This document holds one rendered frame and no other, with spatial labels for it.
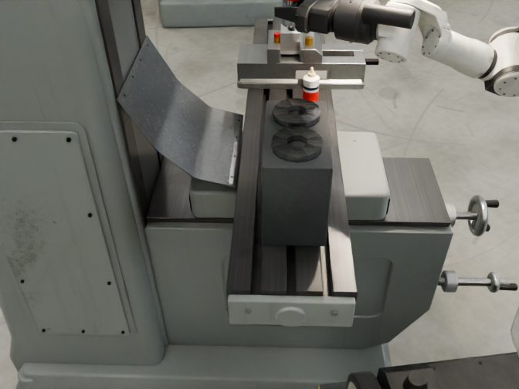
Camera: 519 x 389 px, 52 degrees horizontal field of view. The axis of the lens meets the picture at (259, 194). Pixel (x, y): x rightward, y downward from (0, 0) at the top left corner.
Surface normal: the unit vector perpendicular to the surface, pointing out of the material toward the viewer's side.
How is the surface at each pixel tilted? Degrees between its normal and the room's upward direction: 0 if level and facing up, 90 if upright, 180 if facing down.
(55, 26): 88
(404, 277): 90
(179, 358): 0
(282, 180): 90
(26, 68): 88
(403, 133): 0
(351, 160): 0
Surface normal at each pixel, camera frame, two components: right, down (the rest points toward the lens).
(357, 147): -0.01, -0.76
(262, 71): -0.04, 0.65
